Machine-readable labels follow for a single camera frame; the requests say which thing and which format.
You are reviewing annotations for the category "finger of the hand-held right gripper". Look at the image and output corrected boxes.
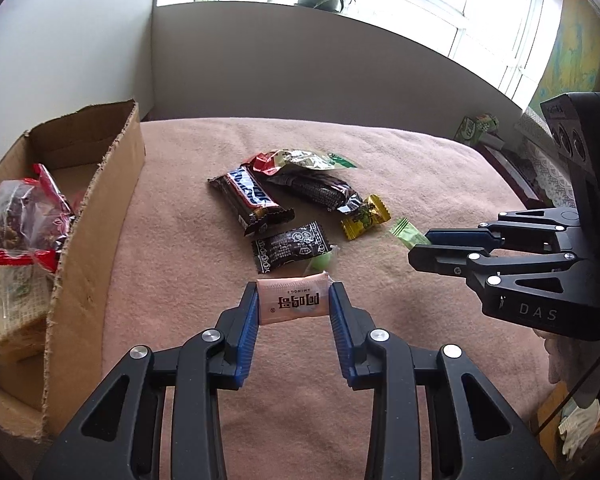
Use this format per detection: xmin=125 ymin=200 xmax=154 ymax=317
xmin=408 ymin=242 xmax=580 ymax=293
xmin=424 ymin=207 xmax=582 ymax=256

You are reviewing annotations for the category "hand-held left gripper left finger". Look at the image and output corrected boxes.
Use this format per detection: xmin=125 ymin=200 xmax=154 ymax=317
xmin=34 ymin=280 xmax=259 ymax=480

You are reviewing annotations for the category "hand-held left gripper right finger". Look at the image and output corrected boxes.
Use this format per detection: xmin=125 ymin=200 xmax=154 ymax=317
xmin=327 ymin=282 xmax=561 ymax=480

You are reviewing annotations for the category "pink candy packet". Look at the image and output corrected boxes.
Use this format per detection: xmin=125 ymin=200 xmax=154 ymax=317
xmin=256 ymin=271 xmax=331 ymax=327

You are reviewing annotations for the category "cardboard box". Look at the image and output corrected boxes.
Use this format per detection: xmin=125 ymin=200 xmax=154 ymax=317
xmin=0 ymin=100 xmax=147 ymax=443

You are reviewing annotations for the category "beige cracker packet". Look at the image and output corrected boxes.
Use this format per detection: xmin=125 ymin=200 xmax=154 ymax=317
xmin=0 ymin=260 xmax=57 ymax=349

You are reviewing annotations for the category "clear bag with red seal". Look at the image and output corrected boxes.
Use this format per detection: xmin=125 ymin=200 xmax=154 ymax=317
xmin=0 ymin=162 xmax=78 ymax=274

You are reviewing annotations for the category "person's right hand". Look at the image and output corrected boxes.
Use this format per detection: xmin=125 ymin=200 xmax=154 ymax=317
xmin=547 ymin=335 xmax=600 ymax=461

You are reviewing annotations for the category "white lace cloth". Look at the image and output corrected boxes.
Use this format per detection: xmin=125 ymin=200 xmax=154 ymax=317
xmin=514 ymin=109 xmax=577 ymax=207

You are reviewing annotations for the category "dark wooden cabinet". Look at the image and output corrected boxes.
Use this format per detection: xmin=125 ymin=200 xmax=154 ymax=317
xmin=475 ymin=141 xmax=552 ymax=206

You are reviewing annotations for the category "yellow wrapped candy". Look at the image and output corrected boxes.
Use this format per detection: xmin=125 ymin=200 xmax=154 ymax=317
xmin=341 ymin=194 xmax=391 ymax=242

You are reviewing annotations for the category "small black snack packet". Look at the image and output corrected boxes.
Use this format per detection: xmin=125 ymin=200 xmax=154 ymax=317
xmin=251 ymin=222 xmax=333 ymax=275

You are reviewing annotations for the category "green printed box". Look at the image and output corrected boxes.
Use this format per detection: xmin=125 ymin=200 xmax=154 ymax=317
xmin=452 ymin=113 xmax=501 ymax=147

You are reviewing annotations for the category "brown chocolate bar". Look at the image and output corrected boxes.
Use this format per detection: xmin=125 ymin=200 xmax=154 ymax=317
xmin=207 ymin=166 xmax=296 ymax=237

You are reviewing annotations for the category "dark brown snack packet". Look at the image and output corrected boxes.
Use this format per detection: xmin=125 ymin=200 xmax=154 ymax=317
xmin=267 ymin=170 xmax=364 ymax=214

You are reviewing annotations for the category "silver green snack packet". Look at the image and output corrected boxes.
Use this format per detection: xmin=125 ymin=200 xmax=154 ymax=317
xmin=242 ymin=148 xmax=361 ymax=177

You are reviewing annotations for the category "wall map poster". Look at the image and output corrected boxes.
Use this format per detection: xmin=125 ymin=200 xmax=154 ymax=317
xmin=527 ymin=0 xmax=600 ymax=122

